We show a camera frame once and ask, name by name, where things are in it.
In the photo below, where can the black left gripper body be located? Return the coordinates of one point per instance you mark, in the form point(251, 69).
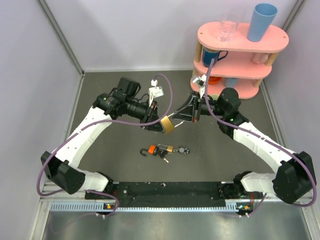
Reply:
point(150, 112)

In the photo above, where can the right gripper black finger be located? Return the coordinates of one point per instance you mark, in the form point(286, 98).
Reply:
point(184, 113)
point(192, 98)

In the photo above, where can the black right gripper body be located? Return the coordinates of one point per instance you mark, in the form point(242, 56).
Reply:
point(197, 105)

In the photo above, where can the large brass padlock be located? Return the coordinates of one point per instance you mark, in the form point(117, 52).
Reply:
point(167, 125)

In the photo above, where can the orange black hook lock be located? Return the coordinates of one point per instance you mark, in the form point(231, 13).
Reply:
point(152, 150)

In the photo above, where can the small padlock keys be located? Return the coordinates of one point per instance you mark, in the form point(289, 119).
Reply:
point(162, 155)

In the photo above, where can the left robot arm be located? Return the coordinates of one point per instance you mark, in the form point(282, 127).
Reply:
point(61, 166)

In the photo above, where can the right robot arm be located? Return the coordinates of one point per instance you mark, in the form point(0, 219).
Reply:
point(293, 173)

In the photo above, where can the light green mug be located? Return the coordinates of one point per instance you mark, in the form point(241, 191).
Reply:
point(214, 96)

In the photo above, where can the small brass padlock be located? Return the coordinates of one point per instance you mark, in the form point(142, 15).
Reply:
point(168, 148)

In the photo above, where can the orange bowl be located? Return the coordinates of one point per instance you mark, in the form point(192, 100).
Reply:
point(214, 80)

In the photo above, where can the small light blue cup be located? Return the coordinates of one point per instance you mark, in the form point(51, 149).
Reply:
point(231, 82)

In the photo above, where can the dark blue mug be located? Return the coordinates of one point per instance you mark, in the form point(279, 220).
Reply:
point(216, 55)

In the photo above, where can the pink three-tier shelf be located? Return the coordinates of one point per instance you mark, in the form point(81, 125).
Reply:
point(238, 62)

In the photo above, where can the pink mug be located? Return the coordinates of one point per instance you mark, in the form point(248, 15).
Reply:
point(259, 57)

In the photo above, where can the clear drinking glass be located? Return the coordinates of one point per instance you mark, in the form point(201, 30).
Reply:
point(228, 24)

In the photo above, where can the light blue tall cup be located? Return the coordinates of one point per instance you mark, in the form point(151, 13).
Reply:
point(262, 17)

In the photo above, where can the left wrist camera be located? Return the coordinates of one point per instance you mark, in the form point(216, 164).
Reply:
point(154, 91)

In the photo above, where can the black white keychain charm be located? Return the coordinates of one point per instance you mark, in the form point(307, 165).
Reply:
point(181, 150)

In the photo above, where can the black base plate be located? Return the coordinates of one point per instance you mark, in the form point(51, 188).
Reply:
point(177, 194)

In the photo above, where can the grey slotted cable duct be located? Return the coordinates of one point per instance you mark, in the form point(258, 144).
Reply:
point(228, 206)

